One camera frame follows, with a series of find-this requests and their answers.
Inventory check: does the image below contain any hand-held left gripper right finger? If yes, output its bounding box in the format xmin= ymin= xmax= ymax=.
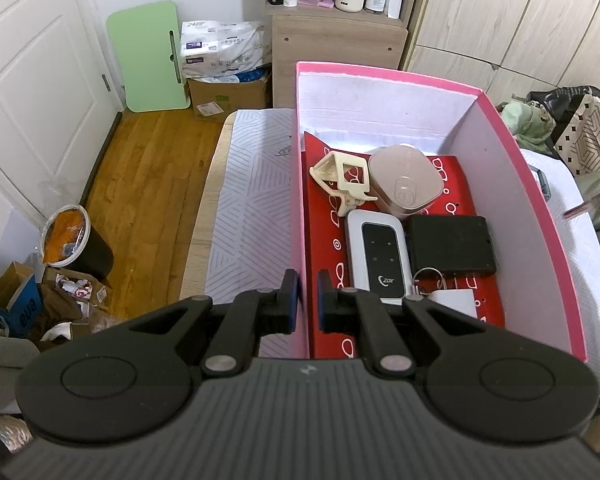
xmin=317 ymin=269 xmax=487 ymax=381

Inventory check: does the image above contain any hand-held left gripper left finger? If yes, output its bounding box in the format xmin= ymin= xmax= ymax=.
xmin=127 ymin=268 xmax=301 ymax=381

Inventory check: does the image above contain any white pocket router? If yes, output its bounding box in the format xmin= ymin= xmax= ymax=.
xmin=344 ymin=210 xmax=412 ymax=305

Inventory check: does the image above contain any white charger block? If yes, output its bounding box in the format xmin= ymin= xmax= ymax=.
xmin=424 ymin=287 xmax=481 ymax=321

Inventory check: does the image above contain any black rectangular case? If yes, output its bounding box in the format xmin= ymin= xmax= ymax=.
xmin=405 ymin=215 xmax=498 ymax=277

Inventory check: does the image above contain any pink cardboard box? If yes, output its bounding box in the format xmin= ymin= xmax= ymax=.
xmin=289 ymin=61 xmax=591 ymax=363

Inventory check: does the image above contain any black and white patterned bag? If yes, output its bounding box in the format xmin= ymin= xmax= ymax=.
xmin=552 ymin=87 xmax=600 ymax=176

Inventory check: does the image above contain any red printed paper sheet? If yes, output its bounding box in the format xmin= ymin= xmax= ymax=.
xmin=300 ymin=131 xmax=506 ymax=359

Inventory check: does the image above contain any pale green cloth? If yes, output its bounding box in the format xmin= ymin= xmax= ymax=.
xmin=497 ymin=97 xmax=556 ymax=153

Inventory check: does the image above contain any black plastic bag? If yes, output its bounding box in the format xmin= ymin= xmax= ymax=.
xmin=526 ymin=85 xmax=600 ymax=117

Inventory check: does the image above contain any beige clip phone holder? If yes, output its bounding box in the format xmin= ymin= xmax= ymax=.
xmin=308 ymin=150 xmax=378 ymax=213

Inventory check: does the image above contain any rose gold rounded case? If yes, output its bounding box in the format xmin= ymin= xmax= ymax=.
xmin=367 ymin=143 xmax=444 ymax=221

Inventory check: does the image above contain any light wooden wardrobe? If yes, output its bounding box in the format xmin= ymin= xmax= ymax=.
xmin=402 ymin=0 xmax=600 ymax=106

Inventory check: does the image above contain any brown cardboard box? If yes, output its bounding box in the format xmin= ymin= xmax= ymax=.
xmin=186 ymin=67 xmax=273 ymax=121

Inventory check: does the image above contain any brown paper bag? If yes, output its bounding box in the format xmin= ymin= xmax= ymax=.
xmin=39 ymin=266 xmax=131 ymax=343

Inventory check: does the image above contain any black bin with orange bag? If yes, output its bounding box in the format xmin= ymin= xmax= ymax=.
xmin=40 ymin=204 xmax=115 ymax=288

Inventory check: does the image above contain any wooden shelf cabinet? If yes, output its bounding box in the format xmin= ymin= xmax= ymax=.
xmin=265 ymin=0 xmax=426 ymax=109

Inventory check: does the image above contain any white tissue roll pack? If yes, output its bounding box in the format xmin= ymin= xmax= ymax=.
xmin=180 ymin=20 xmax=266 ymax=81

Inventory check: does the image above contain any blue cardboard box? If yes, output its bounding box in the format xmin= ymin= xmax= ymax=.
xmin=0 ymin=260 xmax=43 ymax=338

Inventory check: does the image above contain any green folding board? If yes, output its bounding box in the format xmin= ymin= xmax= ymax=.
xmin=106 ymin=1 xmax=191 ymax=112

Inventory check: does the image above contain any grey upholstered seat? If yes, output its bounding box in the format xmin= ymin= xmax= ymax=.
xmin=0 ymin=329 xmax=43 ymax=416

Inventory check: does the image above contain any white door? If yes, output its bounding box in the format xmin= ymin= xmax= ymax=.
xmin=0 ymin=0 xmax=126 ymax=226

